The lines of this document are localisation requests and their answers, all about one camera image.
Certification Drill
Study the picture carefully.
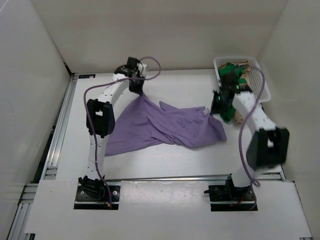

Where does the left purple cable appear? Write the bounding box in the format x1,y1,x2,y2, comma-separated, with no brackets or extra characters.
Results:
83,56,162,201

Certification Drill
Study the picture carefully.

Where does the white plastic basket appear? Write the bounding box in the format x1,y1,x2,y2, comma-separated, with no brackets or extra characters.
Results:
213,56,263,97

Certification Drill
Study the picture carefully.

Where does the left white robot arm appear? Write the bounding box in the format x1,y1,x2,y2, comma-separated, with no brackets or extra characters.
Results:
78,57,147,200

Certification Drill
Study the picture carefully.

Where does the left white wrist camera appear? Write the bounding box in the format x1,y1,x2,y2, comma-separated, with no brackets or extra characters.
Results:
137,62,148,75

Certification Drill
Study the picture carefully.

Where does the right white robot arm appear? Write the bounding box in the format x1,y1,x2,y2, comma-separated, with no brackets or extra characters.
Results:
210,72,290,200

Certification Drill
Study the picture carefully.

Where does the aluminium frame rail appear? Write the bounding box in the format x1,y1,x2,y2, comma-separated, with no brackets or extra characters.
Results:
7,73,78,240

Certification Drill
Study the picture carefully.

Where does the dark table label sticker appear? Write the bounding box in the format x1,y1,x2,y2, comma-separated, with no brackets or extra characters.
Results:
78,74,96,79

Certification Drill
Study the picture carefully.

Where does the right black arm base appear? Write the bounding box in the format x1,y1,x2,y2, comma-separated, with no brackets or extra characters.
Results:
203,176,258,212

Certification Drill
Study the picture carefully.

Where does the beige t shirt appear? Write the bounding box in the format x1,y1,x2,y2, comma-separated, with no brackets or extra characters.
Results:
217,62,256,125

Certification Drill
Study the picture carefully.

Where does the green t shirt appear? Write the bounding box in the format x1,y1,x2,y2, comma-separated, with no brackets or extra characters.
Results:
218,62,249,123

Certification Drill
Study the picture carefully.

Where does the purple t shirt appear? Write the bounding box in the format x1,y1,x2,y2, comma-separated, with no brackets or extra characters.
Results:
104,95,227,157

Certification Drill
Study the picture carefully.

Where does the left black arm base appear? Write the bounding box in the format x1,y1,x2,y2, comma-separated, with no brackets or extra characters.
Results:
73,176,121,210

